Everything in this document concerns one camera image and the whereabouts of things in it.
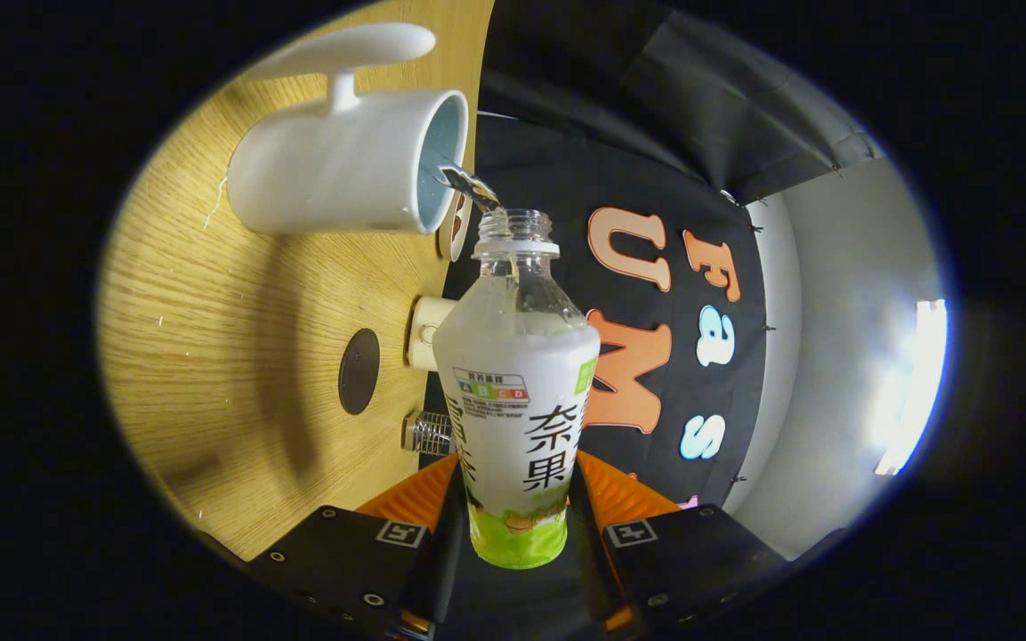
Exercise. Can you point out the black backdrop cloth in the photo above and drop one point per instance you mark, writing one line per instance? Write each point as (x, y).
(584, 178)

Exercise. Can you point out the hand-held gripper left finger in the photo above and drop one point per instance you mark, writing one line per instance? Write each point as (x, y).
(437, 561)

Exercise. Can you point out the dark round coaster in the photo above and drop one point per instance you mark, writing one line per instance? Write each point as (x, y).
(359, 372)

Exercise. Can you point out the white label juice bottle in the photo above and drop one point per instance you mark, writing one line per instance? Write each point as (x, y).
(517, 427)

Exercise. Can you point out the small round plate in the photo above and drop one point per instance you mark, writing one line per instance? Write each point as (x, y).
(456, 233)

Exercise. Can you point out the white cup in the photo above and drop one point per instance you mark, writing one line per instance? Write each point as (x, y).
(335, 165)

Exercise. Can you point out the white toaster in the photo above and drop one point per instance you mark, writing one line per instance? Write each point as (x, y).
(425, 334)

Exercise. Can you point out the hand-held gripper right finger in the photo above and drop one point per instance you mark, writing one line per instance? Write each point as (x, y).
(597, 570)

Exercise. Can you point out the wooden table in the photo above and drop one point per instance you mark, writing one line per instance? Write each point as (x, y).
(228, 356)

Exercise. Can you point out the large ceiling light panel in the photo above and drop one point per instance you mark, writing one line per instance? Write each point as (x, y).
(917, 383)

